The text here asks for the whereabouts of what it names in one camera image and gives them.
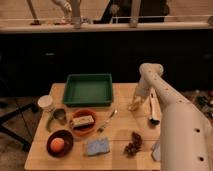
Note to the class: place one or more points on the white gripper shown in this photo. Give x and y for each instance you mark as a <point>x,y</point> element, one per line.
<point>141,93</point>

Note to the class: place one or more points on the yellow banana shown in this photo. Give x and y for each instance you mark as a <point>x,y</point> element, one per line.
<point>134,105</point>

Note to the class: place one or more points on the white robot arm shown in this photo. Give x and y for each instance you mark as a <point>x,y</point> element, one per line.
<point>184,128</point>

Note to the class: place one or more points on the small metal cup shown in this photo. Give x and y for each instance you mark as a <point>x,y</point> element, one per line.
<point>60,116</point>

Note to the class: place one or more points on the white paper cup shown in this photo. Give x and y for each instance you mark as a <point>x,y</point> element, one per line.
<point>45,102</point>

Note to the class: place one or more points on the metal fork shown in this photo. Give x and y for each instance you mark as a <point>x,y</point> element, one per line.
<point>103,126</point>

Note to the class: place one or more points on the wooden table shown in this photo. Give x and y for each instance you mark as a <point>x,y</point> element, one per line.
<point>118,132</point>

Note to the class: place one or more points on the grey folded cloth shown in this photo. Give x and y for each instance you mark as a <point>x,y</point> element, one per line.
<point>156,151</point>

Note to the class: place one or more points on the bunch of dark grapes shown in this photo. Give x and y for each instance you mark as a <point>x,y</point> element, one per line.
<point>134,146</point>

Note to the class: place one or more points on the green plastic tray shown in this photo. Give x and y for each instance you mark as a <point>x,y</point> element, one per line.
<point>88,90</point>

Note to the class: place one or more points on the sandwich bread slice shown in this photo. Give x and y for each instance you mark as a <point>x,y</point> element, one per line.
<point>82,121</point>

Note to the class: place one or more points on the orange bowl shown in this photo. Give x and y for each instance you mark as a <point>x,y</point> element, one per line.
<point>83,130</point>

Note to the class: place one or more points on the blue sponge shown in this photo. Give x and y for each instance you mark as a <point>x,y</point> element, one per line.
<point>97,147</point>

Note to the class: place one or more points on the dark red bowl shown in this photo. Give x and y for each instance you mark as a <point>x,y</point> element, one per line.
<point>68,139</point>

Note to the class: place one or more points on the green chili pepper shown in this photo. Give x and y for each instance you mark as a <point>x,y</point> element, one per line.
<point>48,123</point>

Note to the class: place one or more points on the orange fruit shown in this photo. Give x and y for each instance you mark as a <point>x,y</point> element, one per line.
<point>57,144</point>

